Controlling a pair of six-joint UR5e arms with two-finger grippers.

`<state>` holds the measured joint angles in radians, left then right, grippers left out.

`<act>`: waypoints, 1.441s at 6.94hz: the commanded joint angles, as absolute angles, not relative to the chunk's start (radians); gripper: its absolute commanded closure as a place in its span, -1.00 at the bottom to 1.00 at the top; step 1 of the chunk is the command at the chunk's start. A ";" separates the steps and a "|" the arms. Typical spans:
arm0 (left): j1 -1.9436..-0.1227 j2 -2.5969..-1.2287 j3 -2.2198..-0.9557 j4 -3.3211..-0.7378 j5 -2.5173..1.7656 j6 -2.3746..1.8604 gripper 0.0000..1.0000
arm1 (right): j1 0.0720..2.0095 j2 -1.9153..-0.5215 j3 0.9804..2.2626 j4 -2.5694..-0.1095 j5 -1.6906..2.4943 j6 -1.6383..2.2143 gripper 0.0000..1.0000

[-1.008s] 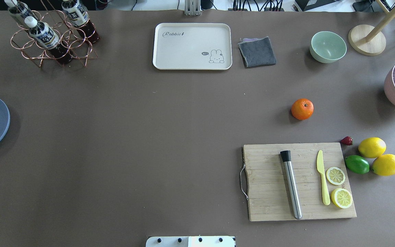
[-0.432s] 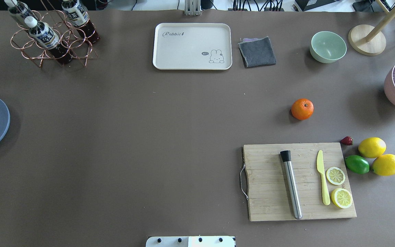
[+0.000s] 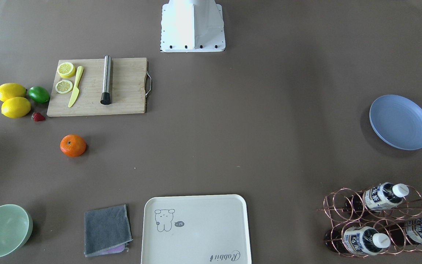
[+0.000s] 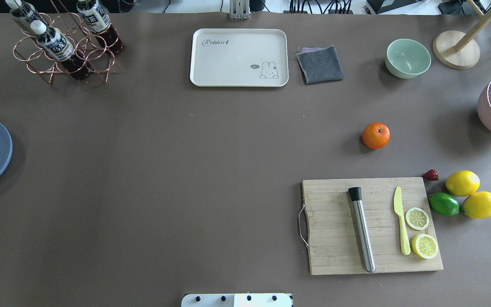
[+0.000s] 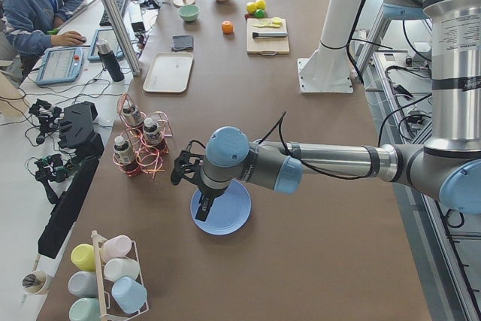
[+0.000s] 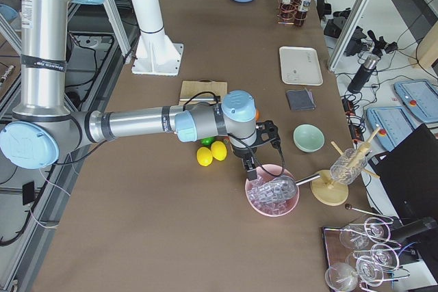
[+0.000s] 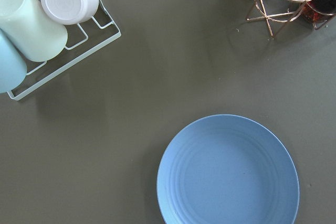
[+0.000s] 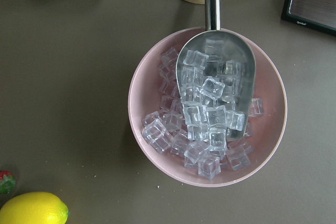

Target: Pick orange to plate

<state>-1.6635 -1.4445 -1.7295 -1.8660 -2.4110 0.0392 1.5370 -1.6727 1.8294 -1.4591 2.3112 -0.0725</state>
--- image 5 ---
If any orange fruit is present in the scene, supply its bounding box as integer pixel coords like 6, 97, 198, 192
221, 20, 234, 35

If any lemon half beside knife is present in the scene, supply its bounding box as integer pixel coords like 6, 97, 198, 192
257, 19, 273, 28

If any blue teach pendant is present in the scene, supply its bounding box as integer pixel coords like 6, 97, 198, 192
86, 27, 125, 62
35, 47, 83, 86

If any copper wire bottle rack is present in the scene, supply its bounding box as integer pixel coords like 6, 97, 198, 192
112, 92, 173, 179

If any white cup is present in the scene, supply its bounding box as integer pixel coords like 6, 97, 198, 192
104, 258, 140, 282

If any yellow lemon outer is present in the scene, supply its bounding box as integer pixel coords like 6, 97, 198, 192
255, 0, 266, 10

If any pink cup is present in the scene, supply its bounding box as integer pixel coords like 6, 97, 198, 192
100, 235, 132, 262

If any tea bottle front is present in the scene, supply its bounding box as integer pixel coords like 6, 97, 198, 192
113, 135, 141, 177

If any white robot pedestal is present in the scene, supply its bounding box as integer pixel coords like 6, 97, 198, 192
298, 0, 365, 94

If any steel muddler black tip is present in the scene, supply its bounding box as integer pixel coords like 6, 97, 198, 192
252, 32, 288, 40

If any green bowl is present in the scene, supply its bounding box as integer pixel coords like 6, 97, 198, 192
178, 5, 199, 22

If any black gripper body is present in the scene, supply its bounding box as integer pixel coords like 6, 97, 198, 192
198, 183, 225, 200

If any cream rabbit tray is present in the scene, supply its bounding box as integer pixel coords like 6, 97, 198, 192
143, 52, 194, 93

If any yellow lemon near lime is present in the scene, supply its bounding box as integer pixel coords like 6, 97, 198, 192
246, 2, 257, 14

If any yellow plastic knife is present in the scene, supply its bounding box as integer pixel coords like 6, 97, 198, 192
251, 22, 282, 29

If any blue round plate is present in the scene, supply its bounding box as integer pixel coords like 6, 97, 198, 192
190, 180, 252, 235

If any wooden cutting board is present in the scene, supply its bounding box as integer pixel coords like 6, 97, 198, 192
247, 18, 290, 55

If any tea bottle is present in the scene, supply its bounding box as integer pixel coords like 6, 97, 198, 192
122, 103, 144, 129
113, 135, 141, 177
143, 117, 168, 153

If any blue teach pendant near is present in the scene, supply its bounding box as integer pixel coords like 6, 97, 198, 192
35, 47, 83, 86

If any mint green cup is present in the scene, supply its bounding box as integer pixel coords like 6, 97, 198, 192
68, 298, 101, 321

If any lemon half near board edge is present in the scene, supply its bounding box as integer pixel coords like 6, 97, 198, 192
270, 17, 283, 26

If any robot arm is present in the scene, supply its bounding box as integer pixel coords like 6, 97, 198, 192
195, 0, 480, 221

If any yellow cup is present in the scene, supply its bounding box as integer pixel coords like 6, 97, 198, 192
71, 244, 95, 271

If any green lime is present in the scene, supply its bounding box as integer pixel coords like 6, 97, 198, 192
253, 9, 265, 19

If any black water bottle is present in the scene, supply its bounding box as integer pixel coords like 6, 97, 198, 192
96, 38, 125, 82

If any grey cup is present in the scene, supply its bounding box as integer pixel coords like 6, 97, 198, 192
68, 271, 98, 298

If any white cup rack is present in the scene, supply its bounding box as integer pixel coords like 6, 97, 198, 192
91, 230, 150, 321

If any blue teach pendant far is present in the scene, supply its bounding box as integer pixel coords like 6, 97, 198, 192
86, 27, 125, 62

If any black keyboard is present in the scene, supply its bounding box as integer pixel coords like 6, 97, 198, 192
98, 0, 131, 27

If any tea bottle middle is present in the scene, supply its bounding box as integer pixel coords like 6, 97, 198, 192
143, 117, 168, 153

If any tea bottle back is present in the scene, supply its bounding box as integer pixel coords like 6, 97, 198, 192
122, 103, 144, 129

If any grey folded cloth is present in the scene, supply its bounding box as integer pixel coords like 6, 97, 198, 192
171, 35, 194, 52

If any blue cup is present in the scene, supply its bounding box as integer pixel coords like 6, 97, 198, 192
111, 276, 147, 313

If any person in blue hoodie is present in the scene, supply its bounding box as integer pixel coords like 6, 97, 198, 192
2, 0, 86, 56

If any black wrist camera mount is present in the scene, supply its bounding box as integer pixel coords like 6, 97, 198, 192
170, 140, 205, 186

